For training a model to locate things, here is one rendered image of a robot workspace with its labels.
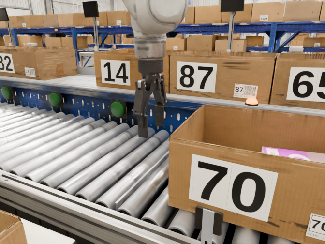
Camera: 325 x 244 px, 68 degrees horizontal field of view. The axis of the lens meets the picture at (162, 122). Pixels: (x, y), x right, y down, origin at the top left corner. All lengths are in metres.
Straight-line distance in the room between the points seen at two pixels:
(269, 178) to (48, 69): 1.34
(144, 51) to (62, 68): 1.01
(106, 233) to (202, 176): 0.25
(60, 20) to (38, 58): 6.49
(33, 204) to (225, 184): 0.49
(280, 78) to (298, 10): 4.56
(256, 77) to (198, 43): 4.56
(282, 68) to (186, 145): 0.53
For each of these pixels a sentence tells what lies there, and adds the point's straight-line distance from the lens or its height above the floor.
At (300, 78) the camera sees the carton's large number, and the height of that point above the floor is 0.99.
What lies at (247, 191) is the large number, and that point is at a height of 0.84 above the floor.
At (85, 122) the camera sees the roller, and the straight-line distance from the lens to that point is 1.18.
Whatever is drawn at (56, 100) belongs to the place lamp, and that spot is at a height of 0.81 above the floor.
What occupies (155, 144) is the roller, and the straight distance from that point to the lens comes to 0.91.
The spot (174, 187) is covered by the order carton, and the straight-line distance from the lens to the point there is 0.56.
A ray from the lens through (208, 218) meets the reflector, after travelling 0.46.
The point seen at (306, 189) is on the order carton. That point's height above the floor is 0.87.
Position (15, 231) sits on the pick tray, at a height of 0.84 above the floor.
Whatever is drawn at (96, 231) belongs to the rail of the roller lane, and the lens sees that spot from 0.61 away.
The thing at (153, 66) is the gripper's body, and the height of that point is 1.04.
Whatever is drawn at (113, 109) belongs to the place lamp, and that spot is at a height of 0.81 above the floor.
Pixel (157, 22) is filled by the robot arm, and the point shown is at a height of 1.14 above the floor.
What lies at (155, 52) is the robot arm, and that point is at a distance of 0.68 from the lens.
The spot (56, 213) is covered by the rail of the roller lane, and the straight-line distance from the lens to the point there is 0.68.
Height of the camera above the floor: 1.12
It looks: 19 degrees down
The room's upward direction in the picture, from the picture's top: straight up
